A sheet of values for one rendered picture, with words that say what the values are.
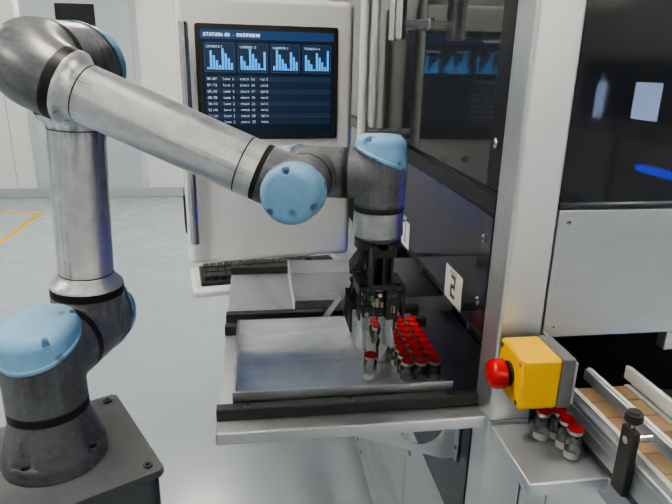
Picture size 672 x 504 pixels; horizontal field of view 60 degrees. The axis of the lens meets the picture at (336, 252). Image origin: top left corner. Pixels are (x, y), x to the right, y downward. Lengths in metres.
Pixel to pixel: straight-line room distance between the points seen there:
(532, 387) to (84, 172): 0.71
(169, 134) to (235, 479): 1.62
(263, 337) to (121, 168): 5.45
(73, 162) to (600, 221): 0.76
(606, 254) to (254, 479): 1.59
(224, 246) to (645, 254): 1.22
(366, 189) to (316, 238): 1.00
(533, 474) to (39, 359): 0.68
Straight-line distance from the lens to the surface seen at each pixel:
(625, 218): 0.88
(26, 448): 1.00
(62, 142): 0.96
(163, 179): 6.45
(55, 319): 0.95
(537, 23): 0.78
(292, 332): 1.14
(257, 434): 0.88
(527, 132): 0.78
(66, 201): 0.98
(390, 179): 0.83
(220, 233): 1.77
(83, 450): 0.99
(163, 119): 0.75
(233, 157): 0.72
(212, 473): 2.23
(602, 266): 0.89
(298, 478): 2.18
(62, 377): 0.94
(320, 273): 1.45
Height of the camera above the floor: 1.38
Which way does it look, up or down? 18 degrees down
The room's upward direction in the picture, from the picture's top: 1 degrees clockwise
